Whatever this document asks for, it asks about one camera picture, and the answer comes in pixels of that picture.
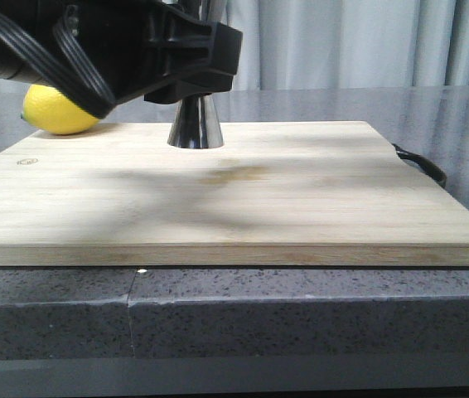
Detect wooden cutting board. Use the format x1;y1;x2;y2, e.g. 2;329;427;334
0;121;469;267

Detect steel double jigger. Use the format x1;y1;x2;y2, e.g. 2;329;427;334
167;1;226;149

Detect black board handle strap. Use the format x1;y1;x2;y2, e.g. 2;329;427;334
391;143;448;187

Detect yellow lemon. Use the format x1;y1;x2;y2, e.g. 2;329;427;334
21;85;99;135

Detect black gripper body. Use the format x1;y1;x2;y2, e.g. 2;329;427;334
54;1;243;106

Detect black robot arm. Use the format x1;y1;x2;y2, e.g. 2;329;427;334
0;1;243;118

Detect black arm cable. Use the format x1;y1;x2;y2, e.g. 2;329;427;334
0;0;116;119

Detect grey curtain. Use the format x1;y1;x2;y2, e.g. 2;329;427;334
0;0;469;95

